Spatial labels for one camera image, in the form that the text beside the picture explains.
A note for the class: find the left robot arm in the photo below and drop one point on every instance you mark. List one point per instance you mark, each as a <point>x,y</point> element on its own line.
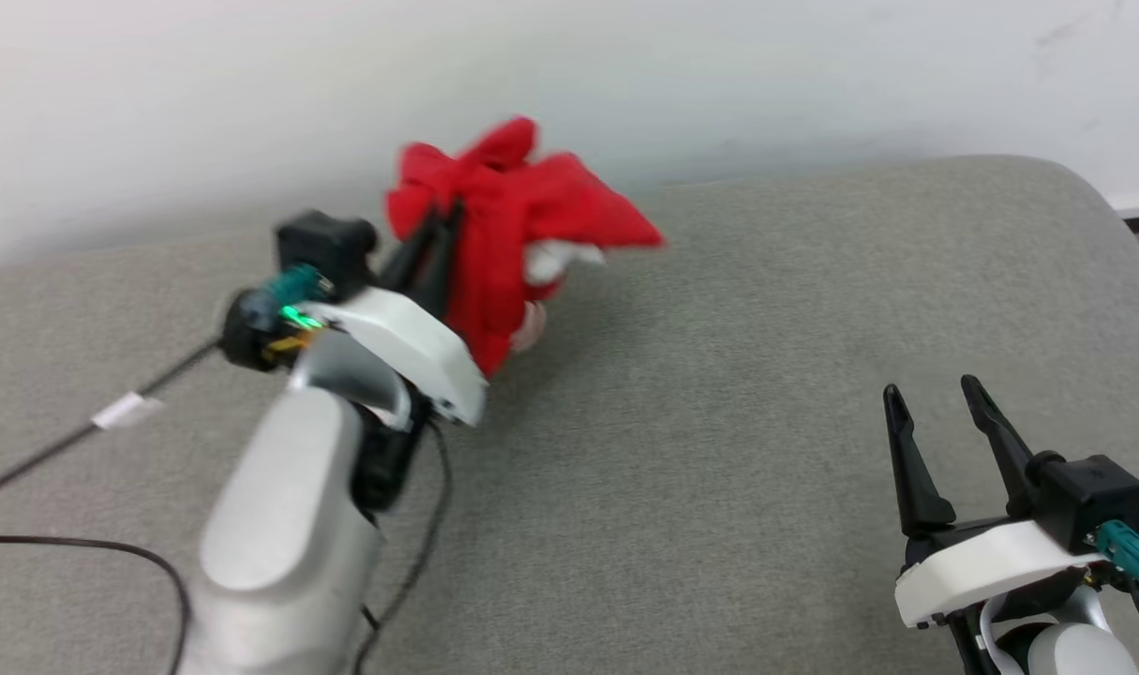
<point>278,506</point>

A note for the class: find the red and white garment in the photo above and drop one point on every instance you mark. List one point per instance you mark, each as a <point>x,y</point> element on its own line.
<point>503,206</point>

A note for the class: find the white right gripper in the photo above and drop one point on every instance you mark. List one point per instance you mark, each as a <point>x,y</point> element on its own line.
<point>991,562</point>

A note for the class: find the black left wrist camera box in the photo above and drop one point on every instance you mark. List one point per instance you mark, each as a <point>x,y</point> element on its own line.
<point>325,248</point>

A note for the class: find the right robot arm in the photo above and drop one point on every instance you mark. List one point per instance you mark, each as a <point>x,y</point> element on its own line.
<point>1075,652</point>

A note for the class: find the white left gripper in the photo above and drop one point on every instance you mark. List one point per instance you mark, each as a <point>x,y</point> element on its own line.
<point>410,342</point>

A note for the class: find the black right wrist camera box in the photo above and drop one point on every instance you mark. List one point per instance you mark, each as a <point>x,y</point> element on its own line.
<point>1089,497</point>

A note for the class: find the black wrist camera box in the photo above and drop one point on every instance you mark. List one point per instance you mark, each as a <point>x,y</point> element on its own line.
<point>1089,497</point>
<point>325,248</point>

